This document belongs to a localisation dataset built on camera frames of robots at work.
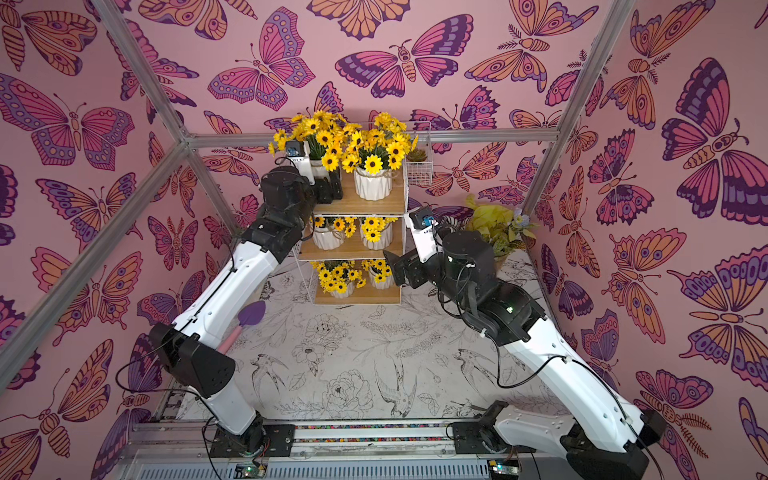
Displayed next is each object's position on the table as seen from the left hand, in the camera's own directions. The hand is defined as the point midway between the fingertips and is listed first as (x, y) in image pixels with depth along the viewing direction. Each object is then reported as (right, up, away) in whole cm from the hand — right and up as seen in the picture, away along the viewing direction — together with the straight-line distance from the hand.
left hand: (326, 166), depth 73 cm
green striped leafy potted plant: (+51, -14, +20) cm, 56 cm away
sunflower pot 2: (0, -28, +17) cm, 33 cm away
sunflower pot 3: (+13, -27, +15) cm, 33 cm away
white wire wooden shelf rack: (+3, -21, +11) cm, 23 cm away
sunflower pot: (-1, -17, +6) cm, 18 cm away
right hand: (+19, -18, -12) cm, 29 cm away
